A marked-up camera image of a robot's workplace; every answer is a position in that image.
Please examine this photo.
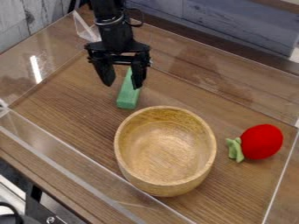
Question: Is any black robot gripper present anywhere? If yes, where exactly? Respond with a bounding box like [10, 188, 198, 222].
[84, 40, 151, 89]

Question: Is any green rectangular block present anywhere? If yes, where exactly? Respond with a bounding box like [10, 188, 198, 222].
[116, 69, 140, 109]

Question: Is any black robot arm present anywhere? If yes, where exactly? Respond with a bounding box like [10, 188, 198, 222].
[84, 0, 151, 89]

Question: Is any brown wooden bowl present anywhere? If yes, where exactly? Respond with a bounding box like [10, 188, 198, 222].
[114, 106, 218, 197]

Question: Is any clear acrylic front barrier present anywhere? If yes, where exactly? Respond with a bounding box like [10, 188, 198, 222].
[0, 100, 195, 224]

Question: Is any grey sofa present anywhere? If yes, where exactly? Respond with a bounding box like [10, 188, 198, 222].
[126, 0, 299, 57]

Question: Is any red plush strawberry toy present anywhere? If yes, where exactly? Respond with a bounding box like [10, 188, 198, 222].
[226, 124, 285, 163]

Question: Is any black metal table leg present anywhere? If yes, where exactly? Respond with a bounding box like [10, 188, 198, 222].
[24, 185, 67, 224]

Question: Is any clear acrylic corner bracket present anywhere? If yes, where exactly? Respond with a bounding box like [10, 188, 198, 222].
[72, 11, 102, 42]

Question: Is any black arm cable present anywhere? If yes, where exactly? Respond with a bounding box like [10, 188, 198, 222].
[124, 8, 146, 28]

